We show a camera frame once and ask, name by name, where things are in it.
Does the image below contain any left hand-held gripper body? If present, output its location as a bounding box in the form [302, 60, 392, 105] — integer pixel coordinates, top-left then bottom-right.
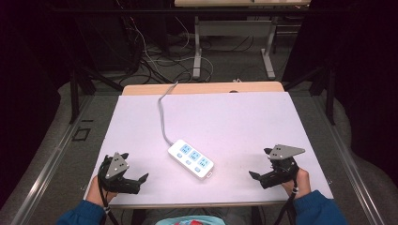
[98, 152, 141, 195]

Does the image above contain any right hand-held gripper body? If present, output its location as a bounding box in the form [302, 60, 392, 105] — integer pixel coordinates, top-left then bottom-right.
[259, 143, 306, 190]

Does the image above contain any white power strip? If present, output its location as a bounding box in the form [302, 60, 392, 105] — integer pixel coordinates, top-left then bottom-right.
[167, 139, 216, 182]

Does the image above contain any person's right hand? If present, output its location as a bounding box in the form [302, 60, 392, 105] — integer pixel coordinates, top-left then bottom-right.
[281, 167, 313, 201]

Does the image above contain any person's left hand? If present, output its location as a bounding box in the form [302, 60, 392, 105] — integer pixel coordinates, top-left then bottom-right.
[86, 174, 118, 207]

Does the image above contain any white table mat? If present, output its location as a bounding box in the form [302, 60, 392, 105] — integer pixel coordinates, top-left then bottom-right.
[84, 91, 334, 208]

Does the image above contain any black metal stand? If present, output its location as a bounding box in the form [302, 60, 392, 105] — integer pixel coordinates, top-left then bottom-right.
[282, 60, 338, 127]
[69, 64, 125, 125]

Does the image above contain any wooden table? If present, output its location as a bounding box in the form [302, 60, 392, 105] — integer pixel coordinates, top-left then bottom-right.
[120, 81, 286, 97]

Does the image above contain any white desk with metal legs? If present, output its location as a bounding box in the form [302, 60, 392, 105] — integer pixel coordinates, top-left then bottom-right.
[174, 0, 313, 81]

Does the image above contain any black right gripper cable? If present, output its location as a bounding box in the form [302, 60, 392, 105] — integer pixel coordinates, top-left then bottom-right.
[273, 177, 299, 225]

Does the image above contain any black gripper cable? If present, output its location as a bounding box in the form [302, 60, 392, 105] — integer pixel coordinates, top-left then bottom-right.
[273, 177, 299, 225]
[97, 157, 120, 225]

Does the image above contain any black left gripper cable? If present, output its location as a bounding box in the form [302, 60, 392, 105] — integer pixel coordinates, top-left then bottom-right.
[97, 157, 120, 225]

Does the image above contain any grey power strip cable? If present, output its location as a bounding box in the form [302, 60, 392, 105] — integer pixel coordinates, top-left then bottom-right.
[157, 81, 179, 147]

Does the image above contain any aluminium floor rail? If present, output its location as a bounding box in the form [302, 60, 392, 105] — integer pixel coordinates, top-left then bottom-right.
[10, 95, 96, 225]
[312, 95, 384, 225]

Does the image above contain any tangle of floor cables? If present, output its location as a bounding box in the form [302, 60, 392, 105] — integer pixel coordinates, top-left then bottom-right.
[115, 0, 255, 84]

